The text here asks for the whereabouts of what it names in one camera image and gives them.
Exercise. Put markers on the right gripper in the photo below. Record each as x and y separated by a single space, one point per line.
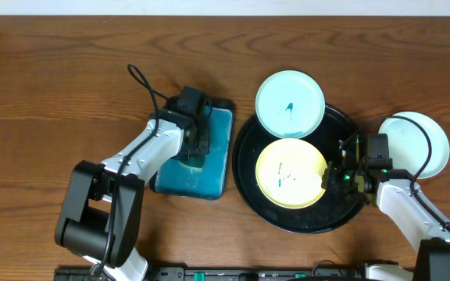
330 179

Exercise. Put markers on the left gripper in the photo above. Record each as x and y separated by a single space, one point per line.
198 141

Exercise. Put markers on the green yellow sponge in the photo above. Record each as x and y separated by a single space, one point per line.
193 163

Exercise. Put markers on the yellow plate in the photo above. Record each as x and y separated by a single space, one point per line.
289 173

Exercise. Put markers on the light blue plate bottom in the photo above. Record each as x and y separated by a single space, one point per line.
408 146

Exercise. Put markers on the light blue plate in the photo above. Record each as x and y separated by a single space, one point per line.
408 146
290 104

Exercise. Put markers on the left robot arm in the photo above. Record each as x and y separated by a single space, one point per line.
101 212

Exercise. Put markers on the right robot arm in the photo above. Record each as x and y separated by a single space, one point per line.
397 194

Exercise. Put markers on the round black tray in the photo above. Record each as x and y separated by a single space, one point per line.
332 210

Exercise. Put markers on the rectangular tray with blue water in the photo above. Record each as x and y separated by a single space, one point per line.
172 178

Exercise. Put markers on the light blue plate top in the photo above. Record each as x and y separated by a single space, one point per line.
290 104

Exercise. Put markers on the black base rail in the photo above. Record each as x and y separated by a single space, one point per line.
148 273

